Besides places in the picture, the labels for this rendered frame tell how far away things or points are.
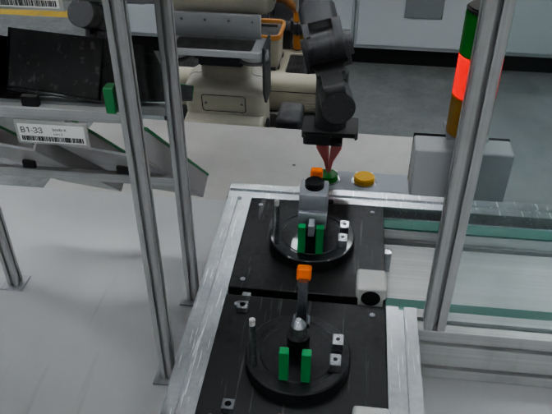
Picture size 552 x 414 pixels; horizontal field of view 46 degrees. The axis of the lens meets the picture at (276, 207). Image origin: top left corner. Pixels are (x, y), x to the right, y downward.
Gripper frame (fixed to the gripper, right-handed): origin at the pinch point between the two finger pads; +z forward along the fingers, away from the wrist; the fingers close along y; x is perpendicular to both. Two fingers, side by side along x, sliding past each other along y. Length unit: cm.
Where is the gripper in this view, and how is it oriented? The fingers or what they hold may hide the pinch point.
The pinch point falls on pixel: (328, 167)
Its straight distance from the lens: 125.7
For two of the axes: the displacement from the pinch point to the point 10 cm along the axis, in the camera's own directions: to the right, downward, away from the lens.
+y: 9.9, 0.6, -1.0
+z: 0.1, 8.2, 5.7
